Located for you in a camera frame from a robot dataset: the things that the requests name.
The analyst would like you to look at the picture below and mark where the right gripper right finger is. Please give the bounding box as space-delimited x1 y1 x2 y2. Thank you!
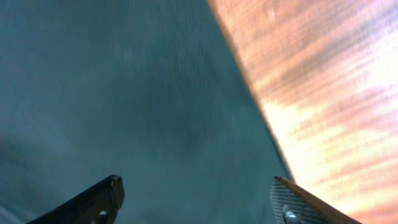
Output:
270 176 360 224

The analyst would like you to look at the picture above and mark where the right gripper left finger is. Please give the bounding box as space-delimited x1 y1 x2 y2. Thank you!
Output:
28 175 125 224

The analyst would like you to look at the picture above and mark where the black t-shirt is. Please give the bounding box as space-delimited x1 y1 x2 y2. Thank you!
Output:
1 0 287 223

